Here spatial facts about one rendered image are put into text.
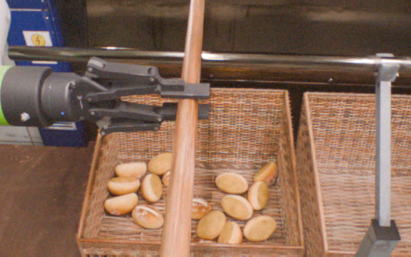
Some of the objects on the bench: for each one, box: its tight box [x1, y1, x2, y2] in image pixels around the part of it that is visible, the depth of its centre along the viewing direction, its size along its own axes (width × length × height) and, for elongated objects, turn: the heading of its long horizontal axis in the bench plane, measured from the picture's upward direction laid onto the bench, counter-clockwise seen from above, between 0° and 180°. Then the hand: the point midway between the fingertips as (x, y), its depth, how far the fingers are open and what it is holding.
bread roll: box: [216, 172, 248, 195], centre depth 122 cm, size 6×10×7 cm
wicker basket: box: [75, 87, 307, 257], centre depth 111 cm, size 49×56×28 cm
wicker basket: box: [295, 91, 411, 257], centre depth 109 cm, size 49×56×28 cm
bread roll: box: [104, 193, 138, 215], centre depth 116 cm, size 6×10×7 cm
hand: (186, 101), depth 59 cm, fingers closed on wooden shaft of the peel, 3 cm apart
